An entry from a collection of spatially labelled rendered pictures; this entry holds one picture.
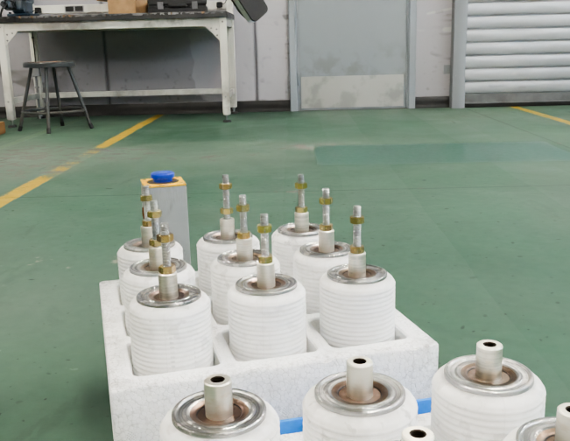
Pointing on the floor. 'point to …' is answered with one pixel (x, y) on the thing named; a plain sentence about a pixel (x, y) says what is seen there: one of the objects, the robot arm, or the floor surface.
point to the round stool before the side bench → (48, 94)
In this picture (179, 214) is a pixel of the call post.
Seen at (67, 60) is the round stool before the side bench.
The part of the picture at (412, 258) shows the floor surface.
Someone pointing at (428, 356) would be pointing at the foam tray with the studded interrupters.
